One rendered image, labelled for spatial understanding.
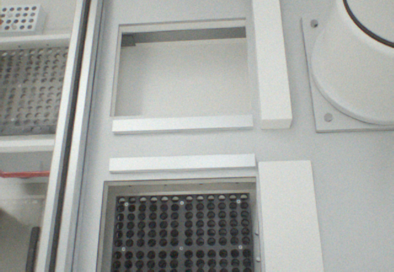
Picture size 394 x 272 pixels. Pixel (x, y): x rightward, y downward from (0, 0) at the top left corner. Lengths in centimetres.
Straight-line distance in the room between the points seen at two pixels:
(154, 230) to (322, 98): 35
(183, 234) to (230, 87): 33
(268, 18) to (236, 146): 24
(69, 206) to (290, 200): 33
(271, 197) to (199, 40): 42
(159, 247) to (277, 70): 34
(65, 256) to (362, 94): 49
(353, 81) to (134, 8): 44
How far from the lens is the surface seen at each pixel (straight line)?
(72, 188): 69
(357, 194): 71
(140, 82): 93
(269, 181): 68
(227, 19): 86
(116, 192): 83
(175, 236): 76
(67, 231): 67
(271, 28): 80
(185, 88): 91
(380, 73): 66
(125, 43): 97
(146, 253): 73
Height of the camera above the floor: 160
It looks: 64 degrees down
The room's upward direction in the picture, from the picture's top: 10 degrees counter-clockwise
